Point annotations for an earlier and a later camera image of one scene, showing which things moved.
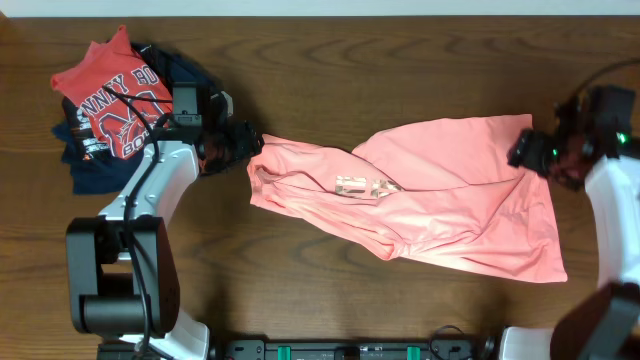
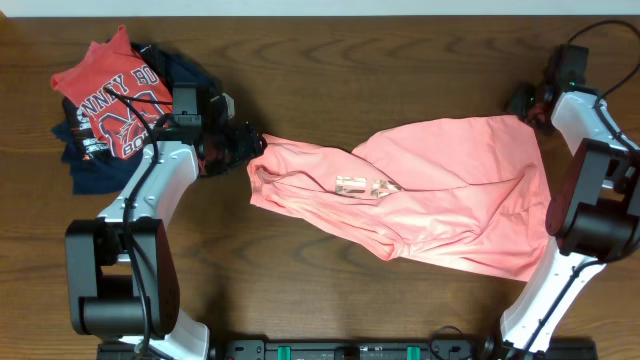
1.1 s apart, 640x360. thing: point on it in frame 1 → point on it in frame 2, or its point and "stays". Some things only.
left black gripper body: (229, 148) stays
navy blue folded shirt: (104, 174) stays
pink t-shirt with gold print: (449, 193) stays
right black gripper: (526, 149) → (522, 92)
